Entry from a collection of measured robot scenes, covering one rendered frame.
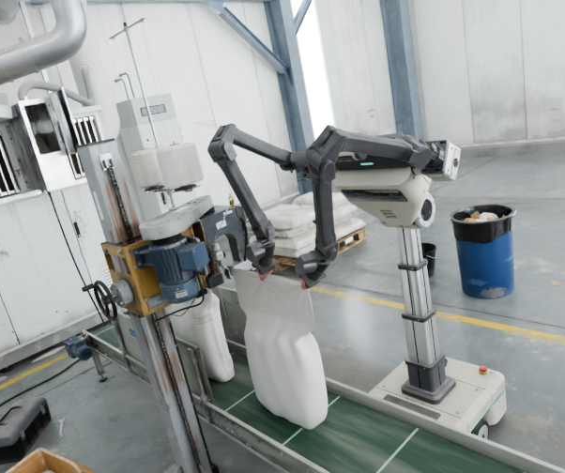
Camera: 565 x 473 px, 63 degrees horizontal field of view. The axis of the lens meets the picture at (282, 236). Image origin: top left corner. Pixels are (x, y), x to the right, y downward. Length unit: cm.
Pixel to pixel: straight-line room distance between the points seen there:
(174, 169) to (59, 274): 305
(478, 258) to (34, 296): 379
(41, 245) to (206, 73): 367
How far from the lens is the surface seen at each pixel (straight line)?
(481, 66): 1001
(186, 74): 701
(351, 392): 235
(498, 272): 394
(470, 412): 245
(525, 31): 972
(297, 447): 215
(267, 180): 771
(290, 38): 791
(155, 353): 219
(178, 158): 186
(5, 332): 476
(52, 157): 420
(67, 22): 444
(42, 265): 472
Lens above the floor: 176
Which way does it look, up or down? 16 degrees down
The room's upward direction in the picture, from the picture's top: 12 degrees counter-clockwise
